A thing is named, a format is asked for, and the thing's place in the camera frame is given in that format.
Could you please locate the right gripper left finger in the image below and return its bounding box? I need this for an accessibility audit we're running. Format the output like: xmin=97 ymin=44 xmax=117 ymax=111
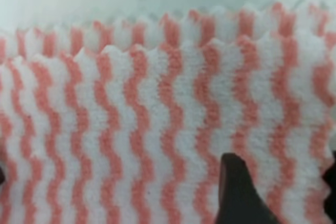
xmin=215 ymin=153 xmax=279 ymax=224

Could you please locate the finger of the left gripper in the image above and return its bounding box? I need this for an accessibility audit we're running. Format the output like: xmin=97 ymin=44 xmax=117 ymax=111
xmin=0 ymin=167 xmax=5 ymax=184

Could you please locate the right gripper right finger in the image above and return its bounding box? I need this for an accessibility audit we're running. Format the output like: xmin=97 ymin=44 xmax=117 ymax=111
xmin=323 ymin=162 xmax=336 ymax=216

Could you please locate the pink white wavy towel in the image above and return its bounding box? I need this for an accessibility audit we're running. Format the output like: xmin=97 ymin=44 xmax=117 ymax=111
xmin=1 ymin=2 xmax=335 ymax=223

